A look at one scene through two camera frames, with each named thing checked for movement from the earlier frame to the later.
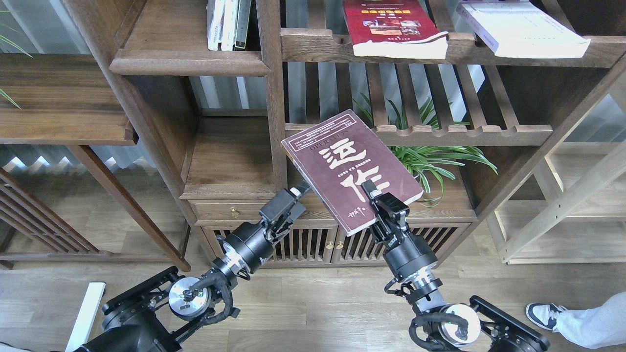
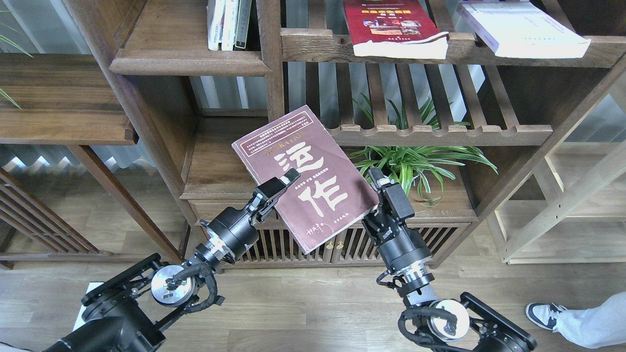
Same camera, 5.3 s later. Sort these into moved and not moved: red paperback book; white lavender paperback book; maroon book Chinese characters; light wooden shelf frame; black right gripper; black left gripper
Moved: maroon book Chinese characters; black left gripper
Not moved: white lavender paperback book; red paperback book; black right gripper; light wooden shelf frame
